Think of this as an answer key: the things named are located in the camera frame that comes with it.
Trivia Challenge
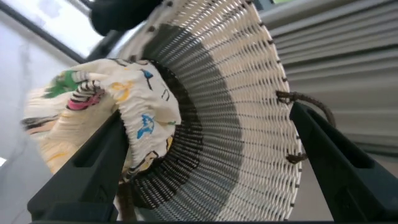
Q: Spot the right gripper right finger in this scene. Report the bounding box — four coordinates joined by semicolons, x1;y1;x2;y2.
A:
289;101;398;223

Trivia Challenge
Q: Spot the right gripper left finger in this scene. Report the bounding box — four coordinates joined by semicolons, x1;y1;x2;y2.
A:
27;110;131;223

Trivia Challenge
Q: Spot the cream printed garment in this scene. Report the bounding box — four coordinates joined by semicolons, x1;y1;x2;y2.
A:
20;58;183;185

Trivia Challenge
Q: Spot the black garment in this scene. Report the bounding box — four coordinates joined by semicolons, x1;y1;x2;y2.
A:
89;0;163;37

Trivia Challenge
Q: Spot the white laundry basket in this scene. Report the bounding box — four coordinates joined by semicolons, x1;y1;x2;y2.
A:
107;0;337;223

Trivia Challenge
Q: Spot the beige curtain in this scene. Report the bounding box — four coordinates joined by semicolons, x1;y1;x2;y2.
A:
257;0;398;157

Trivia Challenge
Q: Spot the window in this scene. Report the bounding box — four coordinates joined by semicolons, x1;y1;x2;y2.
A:
252;0;296;12

